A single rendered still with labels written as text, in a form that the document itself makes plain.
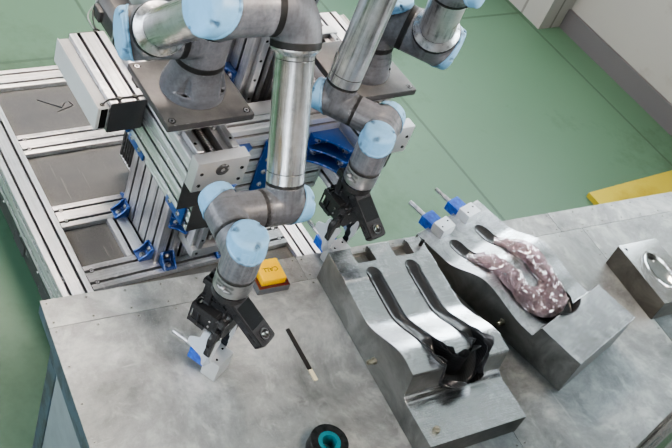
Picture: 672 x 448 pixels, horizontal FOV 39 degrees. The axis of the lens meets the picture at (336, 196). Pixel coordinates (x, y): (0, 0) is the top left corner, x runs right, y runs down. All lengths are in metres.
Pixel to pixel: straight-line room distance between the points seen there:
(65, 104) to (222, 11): 1.82
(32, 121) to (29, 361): 0.83
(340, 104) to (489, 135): 2.29
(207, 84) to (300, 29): 0.49
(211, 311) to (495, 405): 0.66
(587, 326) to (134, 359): 1.05
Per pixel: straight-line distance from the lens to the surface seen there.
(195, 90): 2.14
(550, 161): 4.40
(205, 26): 1.64
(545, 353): 2.27
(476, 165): 4.14
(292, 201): 1.81
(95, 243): 2.94
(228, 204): 1.76
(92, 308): 2.03
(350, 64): 2.07
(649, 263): 2.71
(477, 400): 2.09
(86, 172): 3.15
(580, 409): 2.31
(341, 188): 2.15
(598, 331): 2.33
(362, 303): 2.10
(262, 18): 1.65
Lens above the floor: 2.39
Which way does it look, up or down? 41 degrees down
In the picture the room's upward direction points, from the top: 24 degrees clockwise
